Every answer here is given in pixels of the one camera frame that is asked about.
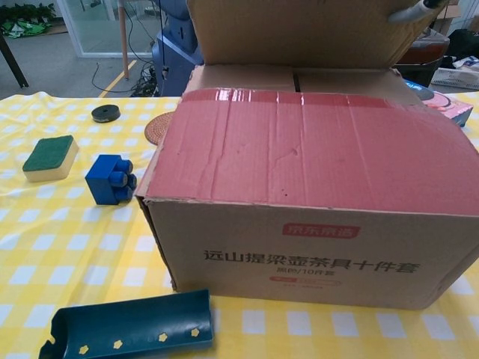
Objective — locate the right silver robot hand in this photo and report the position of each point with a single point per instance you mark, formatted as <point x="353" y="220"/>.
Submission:
<point x="406" y="13"/>

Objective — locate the brown cardboard box red tape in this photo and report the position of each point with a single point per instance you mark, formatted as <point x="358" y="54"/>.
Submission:
<point x="299" y="149"/>

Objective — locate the blue Oreo cookie box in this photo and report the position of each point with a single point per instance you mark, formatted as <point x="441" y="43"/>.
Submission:
<point x="449" y="108"/>

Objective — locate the white plastic basket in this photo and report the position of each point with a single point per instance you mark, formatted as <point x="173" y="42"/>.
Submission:
<point x="456" y="78"/>

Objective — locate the blue machine base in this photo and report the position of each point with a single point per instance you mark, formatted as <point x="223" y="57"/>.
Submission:
<point x="176" y="56"/>

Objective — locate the brown woven round coaster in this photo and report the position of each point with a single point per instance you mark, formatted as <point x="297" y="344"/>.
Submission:
<point x="157" y="129"/>

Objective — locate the light wooden pole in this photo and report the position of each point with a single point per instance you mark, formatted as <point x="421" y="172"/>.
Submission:
<point x="124" y="37"/>

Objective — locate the black round tape roll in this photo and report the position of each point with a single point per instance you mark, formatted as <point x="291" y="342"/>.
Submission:
<point x="106" y="113"/>

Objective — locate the blue toy building block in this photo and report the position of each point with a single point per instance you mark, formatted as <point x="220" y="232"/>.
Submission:
<point x="105" y="179"/>

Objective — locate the green potted plants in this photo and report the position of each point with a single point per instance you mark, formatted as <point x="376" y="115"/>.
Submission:
<point x="22" y="20"/>

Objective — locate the green yellow sponge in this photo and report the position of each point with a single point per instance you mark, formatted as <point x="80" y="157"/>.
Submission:
<point x="48" y="157"/>

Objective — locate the black table leg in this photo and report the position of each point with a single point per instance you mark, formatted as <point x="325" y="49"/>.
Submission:
<point x="15" y="63"/>

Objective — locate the yellow white checkered tablecloth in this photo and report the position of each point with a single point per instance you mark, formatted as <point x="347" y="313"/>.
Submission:
<point x="75" y="243"/>

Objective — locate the dark teal cylinder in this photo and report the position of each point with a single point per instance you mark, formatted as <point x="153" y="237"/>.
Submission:
<point x="131" y="321"/>

